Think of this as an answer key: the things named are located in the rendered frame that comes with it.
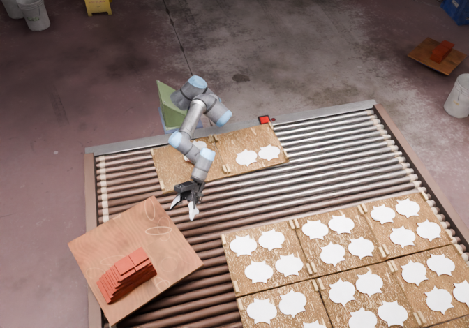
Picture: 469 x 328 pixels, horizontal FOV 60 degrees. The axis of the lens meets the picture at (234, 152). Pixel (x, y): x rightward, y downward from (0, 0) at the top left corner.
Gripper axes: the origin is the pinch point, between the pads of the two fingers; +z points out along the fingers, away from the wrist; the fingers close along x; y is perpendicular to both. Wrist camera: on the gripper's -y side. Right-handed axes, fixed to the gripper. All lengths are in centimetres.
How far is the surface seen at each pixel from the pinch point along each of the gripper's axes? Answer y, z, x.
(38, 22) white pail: 73, -115, 383
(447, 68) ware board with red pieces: 314, -232, -19
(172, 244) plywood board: 10.2, 16.4, 5.9
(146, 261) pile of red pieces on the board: -11.7, 23.3, -1.7
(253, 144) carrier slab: 67, -52, 20
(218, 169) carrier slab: 48, -28, 25
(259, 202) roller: 56, -19, -7
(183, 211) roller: 29.8, 1.4, 23.3
